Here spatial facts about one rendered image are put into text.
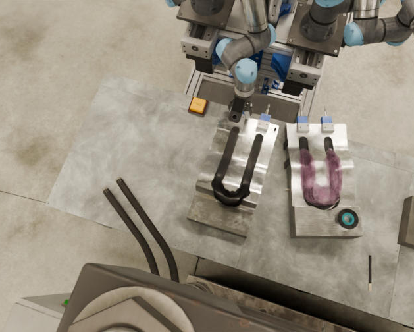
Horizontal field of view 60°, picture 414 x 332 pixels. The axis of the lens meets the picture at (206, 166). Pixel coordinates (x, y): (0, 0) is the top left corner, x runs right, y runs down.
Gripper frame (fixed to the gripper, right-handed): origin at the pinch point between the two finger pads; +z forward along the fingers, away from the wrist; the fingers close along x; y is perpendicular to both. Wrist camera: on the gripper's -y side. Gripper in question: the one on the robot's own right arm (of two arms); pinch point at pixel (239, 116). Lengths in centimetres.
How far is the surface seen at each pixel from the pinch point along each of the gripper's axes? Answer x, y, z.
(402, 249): -80, -32, 12
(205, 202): 2.9, -39.4, 5.4
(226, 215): -6.8, -41.9, 5.4
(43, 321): 24, -88, -56
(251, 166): -11.2, -19.0, 3.3
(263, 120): -10.4, 2.0, 1.0
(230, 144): 0.5, -12.3, 3.4
